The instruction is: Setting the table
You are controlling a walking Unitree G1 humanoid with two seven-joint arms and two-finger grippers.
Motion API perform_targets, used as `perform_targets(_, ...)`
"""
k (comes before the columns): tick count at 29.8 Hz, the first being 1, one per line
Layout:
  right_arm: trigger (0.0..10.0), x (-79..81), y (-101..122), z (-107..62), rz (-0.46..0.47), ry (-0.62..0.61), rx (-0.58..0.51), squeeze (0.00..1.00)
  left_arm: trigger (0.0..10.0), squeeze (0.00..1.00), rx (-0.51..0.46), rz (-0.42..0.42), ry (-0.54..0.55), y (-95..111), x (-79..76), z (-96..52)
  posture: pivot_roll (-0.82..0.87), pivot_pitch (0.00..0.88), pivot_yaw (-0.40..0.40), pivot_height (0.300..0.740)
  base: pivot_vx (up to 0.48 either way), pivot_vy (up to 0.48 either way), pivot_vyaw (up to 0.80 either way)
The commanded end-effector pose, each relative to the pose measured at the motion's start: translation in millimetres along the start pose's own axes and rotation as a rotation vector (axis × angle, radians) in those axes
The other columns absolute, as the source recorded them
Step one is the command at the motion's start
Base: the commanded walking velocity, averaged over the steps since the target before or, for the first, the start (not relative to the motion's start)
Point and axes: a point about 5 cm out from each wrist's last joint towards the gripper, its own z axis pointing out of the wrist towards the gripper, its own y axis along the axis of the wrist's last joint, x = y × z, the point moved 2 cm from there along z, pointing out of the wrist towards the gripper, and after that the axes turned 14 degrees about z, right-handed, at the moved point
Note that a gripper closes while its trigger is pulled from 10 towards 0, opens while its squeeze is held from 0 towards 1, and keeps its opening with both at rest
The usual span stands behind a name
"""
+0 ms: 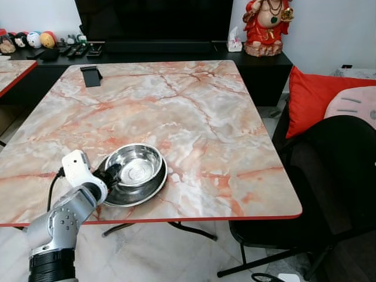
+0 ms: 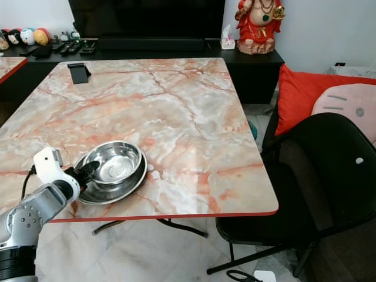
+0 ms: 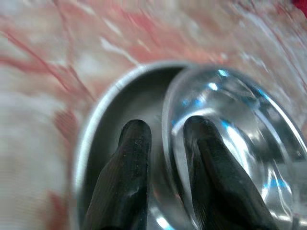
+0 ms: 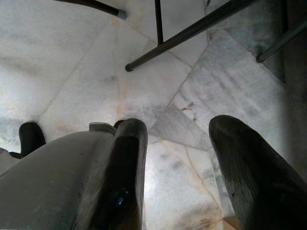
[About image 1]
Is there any stainless steel bowl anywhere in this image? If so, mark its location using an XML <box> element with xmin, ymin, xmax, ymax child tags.
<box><xmin>96</xmin><ymin>143</ymin><xmax>169</xmax><ymax>207</ymax></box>

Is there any marble pattern folding table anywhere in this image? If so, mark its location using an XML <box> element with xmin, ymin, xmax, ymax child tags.
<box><xmin>0</xmin><ymin>59</ymin><xmax>39</xmax><ymax>99</ymax></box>
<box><xmin>0</xmin><ymin>59</ymin><xmax>303</xmax><ymax>241</ymax></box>

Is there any black chair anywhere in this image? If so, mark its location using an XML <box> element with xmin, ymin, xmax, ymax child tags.
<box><xmin>217</xmin><ymin>115</ymin><xmax>376</xmax><ymax>282</ymax></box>

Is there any pink face cushion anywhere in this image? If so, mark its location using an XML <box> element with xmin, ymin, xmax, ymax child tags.
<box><xmin>324</xmin><ymin>86</ymin><xmax>376</xmax><ymax>129</ymax></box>

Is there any black pouch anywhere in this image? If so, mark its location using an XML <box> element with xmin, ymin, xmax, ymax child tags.
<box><xmin>35</xmin><ymin>48</ymin><xmax>60</xmax><ymax>62</ymax></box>

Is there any yellow round figurine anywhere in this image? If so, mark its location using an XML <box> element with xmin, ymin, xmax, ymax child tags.
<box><xmin>40</xmin><ymin>31</ymin><xmax>58</xmax><ymax>49</ymax></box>

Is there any black flat television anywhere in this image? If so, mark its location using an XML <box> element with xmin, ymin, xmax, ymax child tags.
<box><xmin>75</xmin><ymin>0</ymin><xmax>234</xmax><ymax>42</ymax></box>

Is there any white round figurine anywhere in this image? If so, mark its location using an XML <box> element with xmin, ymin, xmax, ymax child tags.
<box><xmin>27</xmin><ymin>31</ymin><xmax>43</xmax><ymax>49</ymax></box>

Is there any dark round figurine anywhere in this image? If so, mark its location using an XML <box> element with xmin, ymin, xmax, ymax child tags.
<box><xmin>14</xmin><ymin>32</ymin><xmax>29</xmax><ymax>49</ymax></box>

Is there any red cushion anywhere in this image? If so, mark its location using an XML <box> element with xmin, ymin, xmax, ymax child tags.
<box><xmin>286</xmin><ymin>66</ymin><xmax>376</xmax><ymax>139</ymax></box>

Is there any red laughing Buddha statue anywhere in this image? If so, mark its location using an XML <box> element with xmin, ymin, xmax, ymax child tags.
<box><xmin>243</xmin><ymin>0</ymin><xmax>294</xmax><ymax>58</ymax></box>

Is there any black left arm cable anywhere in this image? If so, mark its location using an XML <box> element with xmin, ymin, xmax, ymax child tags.
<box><xmin>47</xmin><ymin>167</ymin><xmax>65</xmax><ymax>212</ymax></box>

